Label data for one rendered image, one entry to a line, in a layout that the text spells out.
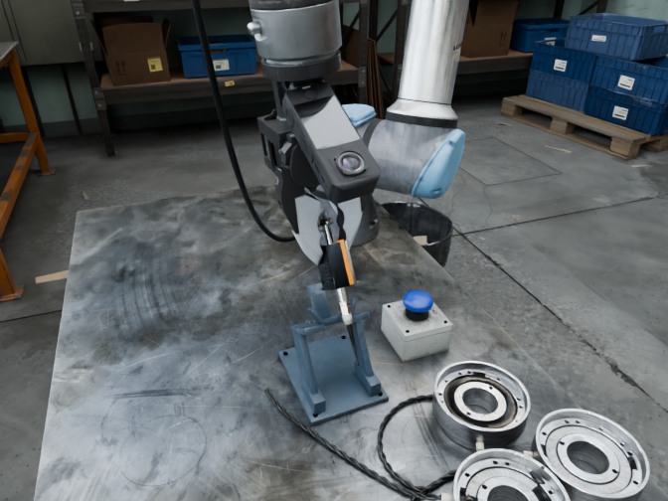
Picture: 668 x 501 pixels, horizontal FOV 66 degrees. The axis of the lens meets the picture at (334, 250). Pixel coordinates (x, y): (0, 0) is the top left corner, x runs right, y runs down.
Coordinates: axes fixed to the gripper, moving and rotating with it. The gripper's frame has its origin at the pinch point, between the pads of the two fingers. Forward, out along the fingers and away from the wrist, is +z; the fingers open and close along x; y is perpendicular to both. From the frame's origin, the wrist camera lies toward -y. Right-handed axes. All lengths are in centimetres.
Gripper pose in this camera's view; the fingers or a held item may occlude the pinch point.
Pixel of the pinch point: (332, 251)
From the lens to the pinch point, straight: 55.3
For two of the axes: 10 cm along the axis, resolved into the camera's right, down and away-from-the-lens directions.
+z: 1.0, 8.3, 5.5
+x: -8.9, 3.2, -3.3
